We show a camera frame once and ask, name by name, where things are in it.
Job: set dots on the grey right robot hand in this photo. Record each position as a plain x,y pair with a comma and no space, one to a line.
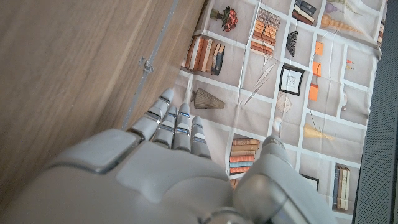
155,180

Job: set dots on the bookshelf print backdrop cloth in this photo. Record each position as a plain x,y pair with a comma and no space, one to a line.
326,109

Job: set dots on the dark perforated panel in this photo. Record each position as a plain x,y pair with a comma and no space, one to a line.
379,140

